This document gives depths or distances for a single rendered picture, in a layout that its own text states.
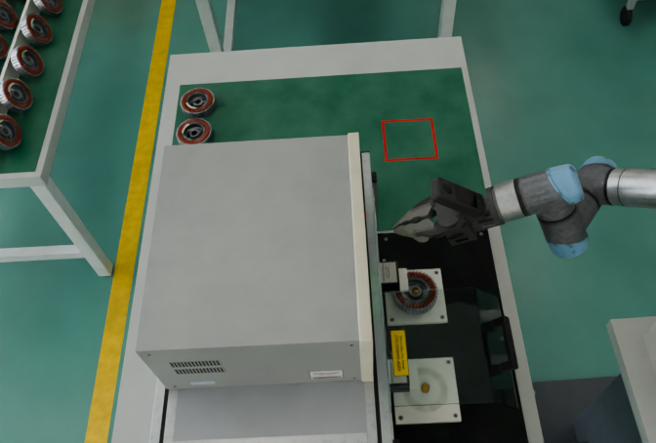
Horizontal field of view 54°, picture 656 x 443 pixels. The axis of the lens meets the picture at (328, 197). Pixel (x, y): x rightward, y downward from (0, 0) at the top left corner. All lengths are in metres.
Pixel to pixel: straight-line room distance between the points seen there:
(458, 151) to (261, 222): 0.94
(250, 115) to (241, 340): 1.14
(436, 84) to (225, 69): 0.71
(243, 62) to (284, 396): 1.33
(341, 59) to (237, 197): 1.11
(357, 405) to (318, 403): 0.07
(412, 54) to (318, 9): 1.42
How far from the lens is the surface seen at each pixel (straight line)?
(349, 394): 1.26
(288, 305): 1.11
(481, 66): 3.32
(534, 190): 1.25
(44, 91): 2.43
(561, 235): 1.31
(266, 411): 1.27
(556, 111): 3.19
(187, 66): 2.33
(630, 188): 1.35
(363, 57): 2.26
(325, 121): 2.07
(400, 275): 1.62
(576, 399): 2.51
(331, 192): 1.22
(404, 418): 1.59
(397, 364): 1.33
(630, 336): 1.81
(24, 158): 2.26
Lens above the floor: 2.32
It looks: 56 degrees down
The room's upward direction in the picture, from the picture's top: 6 degrees counter-clockwise
